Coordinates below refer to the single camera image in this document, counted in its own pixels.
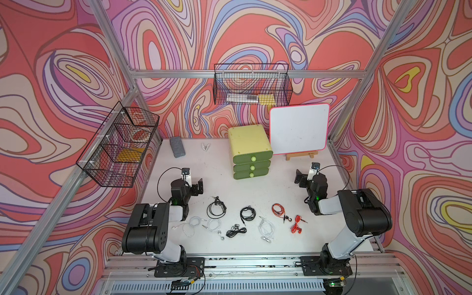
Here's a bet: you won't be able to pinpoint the pink framed whiteboard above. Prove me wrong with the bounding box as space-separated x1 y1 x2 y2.
269 103 329 155

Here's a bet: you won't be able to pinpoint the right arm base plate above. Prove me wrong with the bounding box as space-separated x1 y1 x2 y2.
300 256 353 277

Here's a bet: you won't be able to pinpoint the yellow green drawer cabinet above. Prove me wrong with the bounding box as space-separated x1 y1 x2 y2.
228 124 273 167

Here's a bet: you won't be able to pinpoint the wooden easel stand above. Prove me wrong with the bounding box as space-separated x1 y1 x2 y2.
285 151 318 161

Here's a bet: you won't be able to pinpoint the left black wire basket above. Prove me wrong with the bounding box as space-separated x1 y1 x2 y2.
76 102 160 188

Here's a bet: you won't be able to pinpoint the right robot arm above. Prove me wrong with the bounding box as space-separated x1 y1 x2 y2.
295 169 393 273

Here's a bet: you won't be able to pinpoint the black earphones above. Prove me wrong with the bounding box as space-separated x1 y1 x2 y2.
206 196 227 220
226 224 247 238
240 206 257 225

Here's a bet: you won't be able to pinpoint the back black wire basket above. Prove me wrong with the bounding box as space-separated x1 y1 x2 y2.
213 61 293 107

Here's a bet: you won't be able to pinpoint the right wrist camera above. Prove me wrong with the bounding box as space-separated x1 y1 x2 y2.
307 162 320 181

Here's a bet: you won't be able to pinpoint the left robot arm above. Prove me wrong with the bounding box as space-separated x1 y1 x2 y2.
122 179 204 264

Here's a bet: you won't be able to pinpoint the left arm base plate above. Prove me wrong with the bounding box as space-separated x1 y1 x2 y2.
149 257 205 279

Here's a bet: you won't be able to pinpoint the white earphones right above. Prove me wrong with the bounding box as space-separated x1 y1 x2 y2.
258 216 275 243

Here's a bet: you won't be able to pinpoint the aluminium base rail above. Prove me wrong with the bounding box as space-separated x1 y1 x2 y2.
92 252 416 295

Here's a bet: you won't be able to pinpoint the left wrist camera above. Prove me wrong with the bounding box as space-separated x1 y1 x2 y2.
181 168 192 186

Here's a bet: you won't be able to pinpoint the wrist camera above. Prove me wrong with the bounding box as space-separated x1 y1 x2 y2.
307 162 320 181
181 168 192 186

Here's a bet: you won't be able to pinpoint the black wire basket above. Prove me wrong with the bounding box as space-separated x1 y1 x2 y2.
76 102 160 188
213 61 293 107

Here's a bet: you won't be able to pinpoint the green drawer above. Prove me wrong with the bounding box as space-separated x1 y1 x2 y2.
232 150 273 165
233 160 271 173
233 168 269 180

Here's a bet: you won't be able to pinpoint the grey sponge block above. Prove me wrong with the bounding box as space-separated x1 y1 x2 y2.
170 136 186 158

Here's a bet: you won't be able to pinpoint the white earphones middle left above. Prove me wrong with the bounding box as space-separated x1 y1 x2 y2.
202 219 225 240

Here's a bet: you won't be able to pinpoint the red earphones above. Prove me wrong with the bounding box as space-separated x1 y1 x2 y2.
291 215 307 234
272 203 292 222

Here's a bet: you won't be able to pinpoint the red earphones bundled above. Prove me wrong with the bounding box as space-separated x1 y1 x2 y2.
291 215 307 234

